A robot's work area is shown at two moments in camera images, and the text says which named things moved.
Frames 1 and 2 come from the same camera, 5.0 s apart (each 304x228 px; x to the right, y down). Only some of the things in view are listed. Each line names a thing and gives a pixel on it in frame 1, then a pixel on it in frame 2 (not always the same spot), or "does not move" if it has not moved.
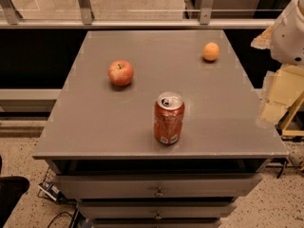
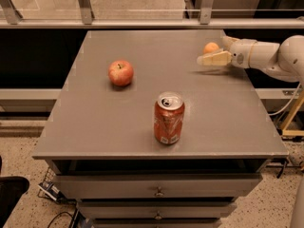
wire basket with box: x=49 y=189 does not move
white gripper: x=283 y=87 → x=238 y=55
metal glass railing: x=142 y=7 does not move
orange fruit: x=211 y=51 does not move
